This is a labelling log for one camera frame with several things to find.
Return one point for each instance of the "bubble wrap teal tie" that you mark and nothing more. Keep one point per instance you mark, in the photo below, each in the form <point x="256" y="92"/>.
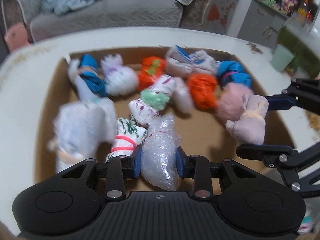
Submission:
<point x="80" y="127"/>

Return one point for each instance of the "mint green plastic cup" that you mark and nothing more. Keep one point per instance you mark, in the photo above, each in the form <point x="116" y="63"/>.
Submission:
<point x="281" y="58"/>

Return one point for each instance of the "white towel blue trim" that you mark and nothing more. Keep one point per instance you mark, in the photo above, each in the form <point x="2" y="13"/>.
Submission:
<point x="179" y="63"/>

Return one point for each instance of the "seed shells pile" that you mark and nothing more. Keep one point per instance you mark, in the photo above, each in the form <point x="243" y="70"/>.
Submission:
<point x="254" y="48"/>

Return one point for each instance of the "blue knit pink band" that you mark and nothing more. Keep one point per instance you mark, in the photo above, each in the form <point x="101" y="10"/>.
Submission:
<point x="232" y="71"/>

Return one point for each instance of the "shallow cardboard box tray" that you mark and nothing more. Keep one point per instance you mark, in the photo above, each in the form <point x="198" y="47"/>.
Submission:
<point x="123" y="103"/>

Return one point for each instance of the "blue white sock bundle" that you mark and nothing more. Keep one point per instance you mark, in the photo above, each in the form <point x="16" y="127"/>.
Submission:
<point x="84" y="76"/>

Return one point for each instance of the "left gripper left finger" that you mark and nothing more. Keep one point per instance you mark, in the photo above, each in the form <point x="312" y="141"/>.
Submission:
<point x="120" y="168"/>

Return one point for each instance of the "small shiny white bundle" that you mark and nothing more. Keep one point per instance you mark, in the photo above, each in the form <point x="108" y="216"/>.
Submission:
<point x="182" y="97"/>

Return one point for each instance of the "clear plastic bag bundle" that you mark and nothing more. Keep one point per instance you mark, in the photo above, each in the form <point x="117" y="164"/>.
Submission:
<point x="158" y="160"/>

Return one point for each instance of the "pink plastic child chair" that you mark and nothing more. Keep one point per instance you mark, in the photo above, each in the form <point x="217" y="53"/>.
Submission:
<point x="16" y="37"/>

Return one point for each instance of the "glass fish tank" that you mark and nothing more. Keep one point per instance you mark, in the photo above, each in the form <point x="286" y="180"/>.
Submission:
<point x="300" y="37"/>

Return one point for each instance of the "grey quilted sofa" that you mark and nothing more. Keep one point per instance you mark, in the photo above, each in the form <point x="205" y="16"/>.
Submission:
<point x="103" y="14"/>

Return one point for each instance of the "pale pink cloth bundle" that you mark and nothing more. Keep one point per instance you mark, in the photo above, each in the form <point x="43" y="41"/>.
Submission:
<point x="251" y="126"/>

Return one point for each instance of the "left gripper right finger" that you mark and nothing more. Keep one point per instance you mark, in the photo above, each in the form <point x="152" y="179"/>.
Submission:
<point x="195" y="167"/>

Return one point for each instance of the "white bubble wrap purple tie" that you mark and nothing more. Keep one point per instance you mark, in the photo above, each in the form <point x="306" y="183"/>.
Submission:
<point x="119" y="80"/>

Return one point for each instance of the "grey cabinet with shelves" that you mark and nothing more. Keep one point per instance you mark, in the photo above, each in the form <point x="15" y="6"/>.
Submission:
<point x="265" y="18"/>

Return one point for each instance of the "orange bag green tie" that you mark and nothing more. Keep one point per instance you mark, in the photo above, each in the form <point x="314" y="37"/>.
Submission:
<point x="151" y="69"/>

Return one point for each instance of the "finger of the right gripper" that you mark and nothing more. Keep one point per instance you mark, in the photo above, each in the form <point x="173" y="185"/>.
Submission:
<point x="265" y="152"/>
<point x="280" y="102"/>

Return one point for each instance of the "pink fluffy blue knit hat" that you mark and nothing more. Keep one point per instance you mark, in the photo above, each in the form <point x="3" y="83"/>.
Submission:
<point x="229" y="105"/>

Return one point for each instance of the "fridge with flower stickers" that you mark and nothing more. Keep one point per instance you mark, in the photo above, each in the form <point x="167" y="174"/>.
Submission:
<point x="219" y="15"/>

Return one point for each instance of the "white magenta cloth green scrunchie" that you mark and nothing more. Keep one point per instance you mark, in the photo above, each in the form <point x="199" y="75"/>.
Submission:
<point x="152" y="100"/>

